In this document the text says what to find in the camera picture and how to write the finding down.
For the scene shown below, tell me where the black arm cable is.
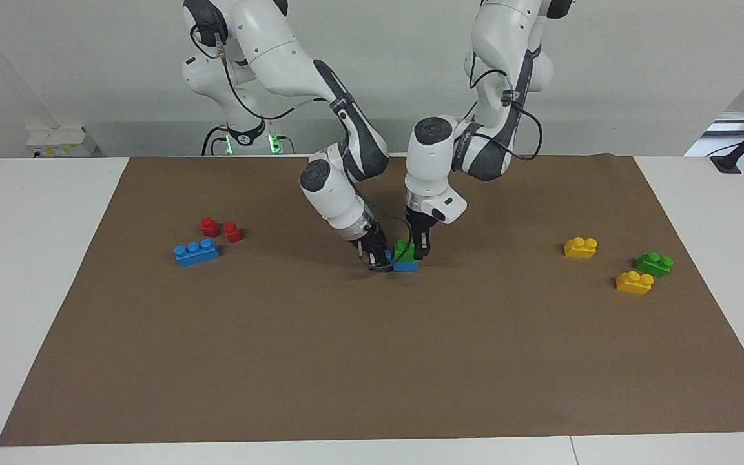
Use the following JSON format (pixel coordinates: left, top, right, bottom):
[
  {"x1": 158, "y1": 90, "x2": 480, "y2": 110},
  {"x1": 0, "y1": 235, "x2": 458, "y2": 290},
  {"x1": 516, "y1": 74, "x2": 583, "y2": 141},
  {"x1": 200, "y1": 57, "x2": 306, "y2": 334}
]
[
  {"x1": 190, "y1": 26, "x2": 411, "y2": 272},
  {"x1": 468, "y1": 61, "x2": 544, "y2": 162}
]

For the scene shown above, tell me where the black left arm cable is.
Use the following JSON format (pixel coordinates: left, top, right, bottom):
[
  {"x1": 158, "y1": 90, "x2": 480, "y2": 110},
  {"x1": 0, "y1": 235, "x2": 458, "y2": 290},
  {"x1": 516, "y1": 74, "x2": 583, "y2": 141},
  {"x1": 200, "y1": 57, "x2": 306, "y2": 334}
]
[{"x1": 468, "y1": 61, "x2": 544, "y2": 162}]

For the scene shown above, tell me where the black right base cable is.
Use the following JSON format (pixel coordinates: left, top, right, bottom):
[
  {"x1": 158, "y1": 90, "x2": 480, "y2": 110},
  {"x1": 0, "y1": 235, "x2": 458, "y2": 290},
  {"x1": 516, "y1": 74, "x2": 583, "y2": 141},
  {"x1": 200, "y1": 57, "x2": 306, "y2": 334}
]
[{"x1": 201, "y1": 125, "x2": 231, "y2": 156}]

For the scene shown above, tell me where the yellow two-stud toy brick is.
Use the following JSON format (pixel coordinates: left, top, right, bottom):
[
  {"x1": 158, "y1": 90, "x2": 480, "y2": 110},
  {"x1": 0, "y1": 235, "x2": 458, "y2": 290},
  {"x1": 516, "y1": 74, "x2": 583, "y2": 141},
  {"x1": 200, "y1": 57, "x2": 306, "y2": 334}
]
[
  {"x1": 564, "y1": 236, "x2": 599, "y2": 260},
  {"x1": 615, "y1": 271, "x2": 655, "y2": 296}
]

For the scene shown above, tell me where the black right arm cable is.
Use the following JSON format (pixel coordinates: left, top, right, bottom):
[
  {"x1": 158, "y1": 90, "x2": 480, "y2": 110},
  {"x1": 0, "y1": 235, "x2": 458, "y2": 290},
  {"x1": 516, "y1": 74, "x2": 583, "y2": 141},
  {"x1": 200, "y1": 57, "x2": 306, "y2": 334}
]
[{"x1": 190, "y1": 26, "x2": 411, "y2": 272}]

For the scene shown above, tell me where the white wall socket box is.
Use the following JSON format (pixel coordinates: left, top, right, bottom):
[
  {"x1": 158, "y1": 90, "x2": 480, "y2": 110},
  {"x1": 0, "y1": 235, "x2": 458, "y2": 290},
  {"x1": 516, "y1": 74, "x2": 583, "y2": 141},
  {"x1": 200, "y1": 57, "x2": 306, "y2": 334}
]
[{"x1": 26, "y1": 125, "x2": 98, "y2": 158}]

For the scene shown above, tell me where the brown paper table mat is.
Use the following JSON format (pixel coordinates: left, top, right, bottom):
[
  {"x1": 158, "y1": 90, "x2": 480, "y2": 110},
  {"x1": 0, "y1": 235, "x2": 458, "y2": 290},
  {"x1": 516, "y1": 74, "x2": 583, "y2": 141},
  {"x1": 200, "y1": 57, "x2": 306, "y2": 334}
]
[{"x1": 0, "y1": 153, "x2": 744, "y2": 448}]

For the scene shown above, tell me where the blue three-stud toy brick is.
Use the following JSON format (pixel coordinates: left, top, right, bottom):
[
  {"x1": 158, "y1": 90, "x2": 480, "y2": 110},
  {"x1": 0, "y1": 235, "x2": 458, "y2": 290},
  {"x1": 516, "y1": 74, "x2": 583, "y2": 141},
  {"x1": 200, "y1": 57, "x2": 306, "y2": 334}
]
[
  {"x1": 174, "y1": 238, "x2": 220, "y2": 267},
  {"x1": 385, "y1": 251, "x2": 419, "y2": 273}
]

